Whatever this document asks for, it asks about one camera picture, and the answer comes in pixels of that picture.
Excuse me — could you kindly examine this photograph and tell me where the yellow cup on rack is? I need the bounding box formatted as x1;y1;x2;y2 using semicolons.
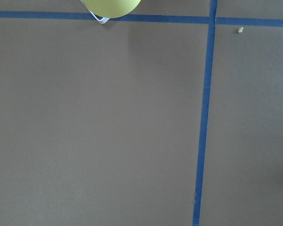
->
82;0;141;18

